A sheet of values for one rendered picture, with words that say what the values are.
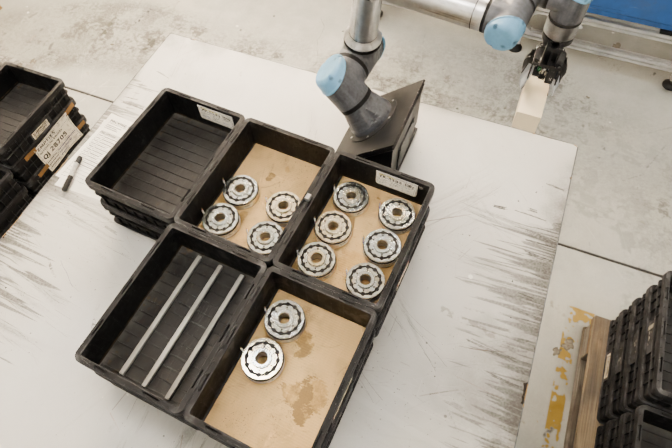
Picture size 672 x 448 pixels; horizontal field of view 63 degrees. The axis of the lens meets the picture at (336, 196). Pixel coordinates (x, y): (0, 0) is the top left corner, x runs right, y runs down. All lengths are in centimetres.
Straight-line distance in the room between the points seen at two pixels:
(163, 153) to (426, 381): 103
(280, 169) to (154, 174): 38
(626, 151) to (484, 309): 162
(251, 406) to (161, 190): 69
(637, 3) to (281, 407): 251
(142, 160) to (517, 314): 120
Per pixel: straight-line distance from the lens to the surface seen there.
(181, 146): 178
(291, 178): 163
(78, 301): 176
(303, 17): 345
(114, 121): 210
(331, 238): 149
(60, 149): 258
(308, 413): 137
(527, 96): 152
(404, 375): 152
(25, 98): 267
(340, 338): 141
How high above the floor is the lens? 217
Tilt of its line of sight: 57 degrees down
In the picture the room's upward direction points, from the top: 3 degrees counter-clockwise
